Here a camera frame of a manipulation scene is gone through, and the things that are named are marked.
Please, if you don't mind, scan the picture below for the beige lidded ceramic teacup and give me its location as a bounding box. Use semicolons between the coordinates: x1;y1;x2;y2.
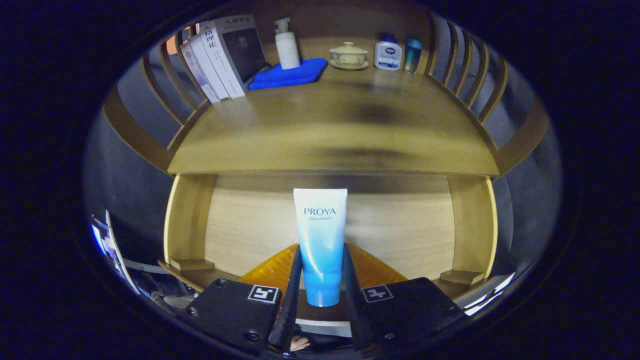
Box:
328;41;370;71

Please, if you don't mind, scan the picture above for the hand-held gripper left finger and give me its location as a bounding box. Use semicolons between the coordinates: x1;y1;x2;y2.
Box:
182;244;305;357

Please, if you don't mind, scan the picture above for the blue folded cloth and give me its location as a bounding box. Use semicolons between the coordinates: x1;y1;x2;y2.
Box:
248;58;329;91

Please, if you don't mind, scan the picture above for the white pump bottle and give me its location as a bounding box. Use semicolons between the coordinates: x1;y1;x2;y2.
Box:
274;17;301;70

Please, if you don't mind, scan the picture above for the wooden countertop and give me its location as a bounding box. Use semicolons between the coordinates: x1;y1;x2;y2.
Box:
167;55;501;177

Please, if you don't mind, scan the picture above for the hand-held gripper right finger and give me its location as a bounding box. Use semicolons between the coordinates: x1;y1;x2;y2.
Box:
341;243;468;357

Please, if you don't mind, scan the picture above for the thin purple spine book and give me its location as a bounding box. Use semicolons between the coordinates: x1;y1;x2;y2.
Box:
180;42;221;104

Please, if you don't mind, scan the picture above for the thin white book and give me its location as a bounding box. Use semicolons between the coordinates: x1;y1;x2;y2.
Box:
189;35;232;101

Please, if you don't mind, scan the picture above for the blue and white cosmetic tube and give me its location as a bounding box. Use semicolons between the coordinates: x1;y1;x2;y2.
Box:
293;188;349;307

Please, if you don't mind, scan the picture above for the wooden cabinet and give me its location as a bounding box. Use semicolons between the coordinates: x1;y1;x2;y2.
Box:
102;2;551;177

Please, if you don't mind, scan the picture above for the white lotion bottle blue cap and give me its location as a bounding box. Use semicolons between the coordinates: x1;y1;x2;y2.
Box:
373;33;403;71

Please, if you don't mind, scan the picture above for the thick white and black book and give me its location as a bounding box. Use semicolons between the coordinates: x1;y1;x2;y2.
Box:
200;15;268;98

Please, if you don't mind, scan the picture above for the wooden drawer with black knob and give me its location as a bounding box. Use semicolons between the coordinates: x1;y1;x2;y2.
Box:
159;172;501;338

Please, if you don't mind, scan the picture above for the teal slim bottle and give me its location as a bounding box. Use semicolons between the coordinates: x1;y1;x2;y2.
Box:
403;38;423;74

